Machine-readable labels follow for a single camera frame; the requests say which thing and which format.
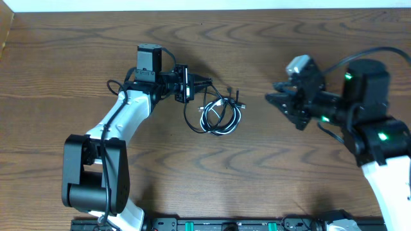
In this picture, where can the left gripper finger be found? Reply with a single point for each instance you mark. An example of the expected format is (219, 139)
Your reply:
(199, 78)
(201, 85)

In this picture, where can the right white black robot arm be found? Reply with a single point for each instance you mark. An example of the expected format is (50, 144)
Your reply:
(379, 142)

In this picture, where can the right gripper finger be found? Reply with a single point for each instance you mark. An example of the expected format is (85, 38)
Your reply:
(282, 101)
(284, 87)

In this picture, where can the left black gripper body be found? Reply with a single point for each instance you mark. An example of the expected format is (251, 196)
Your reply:
(176, 83)

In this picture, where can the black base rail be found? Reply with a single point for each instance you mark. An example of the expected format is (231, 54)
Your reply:
(334, 220)

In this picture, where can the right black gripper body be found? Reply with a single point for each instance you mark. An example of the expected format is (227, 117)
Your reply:
(324, 104)

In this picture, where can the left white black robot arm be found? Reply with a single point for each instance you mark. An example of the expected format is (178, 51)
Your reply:
(95, 176)

